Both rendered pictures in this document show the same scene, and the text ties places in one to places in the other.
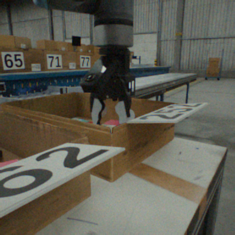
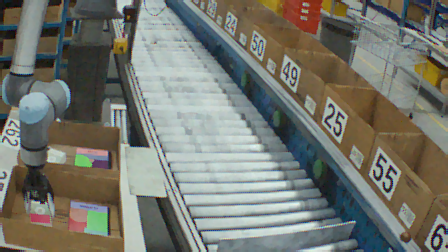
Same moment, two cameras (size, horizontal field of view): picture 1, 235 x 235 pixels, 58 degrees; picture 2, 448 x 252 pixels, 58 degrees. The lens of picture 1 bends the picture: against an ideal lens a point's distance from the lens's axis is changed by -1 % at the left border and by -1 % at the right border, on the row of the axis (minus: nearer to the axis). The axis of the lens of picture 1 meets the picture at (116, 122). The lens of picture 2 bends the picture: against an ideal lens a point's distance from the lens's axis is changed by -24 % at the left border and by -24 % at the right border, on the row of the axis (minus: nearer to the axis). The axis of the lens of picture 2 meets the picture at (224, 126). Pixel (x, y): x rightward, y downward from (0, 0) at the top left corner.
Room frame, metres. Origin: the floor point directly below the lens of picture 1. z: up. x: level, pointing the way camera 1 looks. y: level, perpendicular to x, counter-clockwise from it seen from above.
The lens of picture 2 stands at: (1.48, -0.44, 1.62)
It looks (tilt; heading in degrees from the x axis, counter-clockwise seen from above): 25 degrees down; 128
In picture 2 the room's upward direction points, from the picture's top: 11 degrees clockwise
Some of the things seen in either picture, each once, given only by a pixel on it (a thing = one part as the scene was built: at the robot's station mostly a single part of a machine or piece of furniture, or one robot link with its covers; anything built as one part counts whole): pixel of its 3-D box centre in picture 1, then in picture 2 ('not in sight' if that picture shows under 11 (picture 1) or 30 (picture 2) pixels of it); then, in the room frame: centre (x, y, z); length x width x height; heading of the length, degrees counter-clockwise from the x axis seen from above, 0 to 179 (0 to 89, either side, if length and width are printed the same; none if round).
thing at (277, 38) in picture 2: not in sight; (290, 52); (0.22, 1.56, 0.96); 0.39 x 0.29 x 0.17; 151
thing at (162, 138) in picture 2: not in sight; (219, 142); (0.39, 0.94, 0.72); 0.52 x 0.05 x 0.05; 61
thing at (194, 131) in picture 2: not in sight; (214, 133); (0.33, 0.97, 0.72); 0.52 x 0.05 x 0.05; 61
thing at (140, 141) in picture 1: (87, 121); (61, 211); (0.55, 0.08, 0.80); 0.38 x 0.28 x 0.10; 54
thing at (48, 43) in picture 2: not in sight; (31, 38); (-1.08, 0.71, 0.79); 0.40 x 0.30 x 0.10; 62
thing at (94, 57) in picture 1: (78, 61); not in sight; (2.28, 0.40, 0.96); 0.39 x 0.29 x 0.17; 151
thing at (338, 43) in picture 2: not in sight; (337, 48); (-0.98, 4.48, 0.32); 0.50 x 0.50 x 0.64
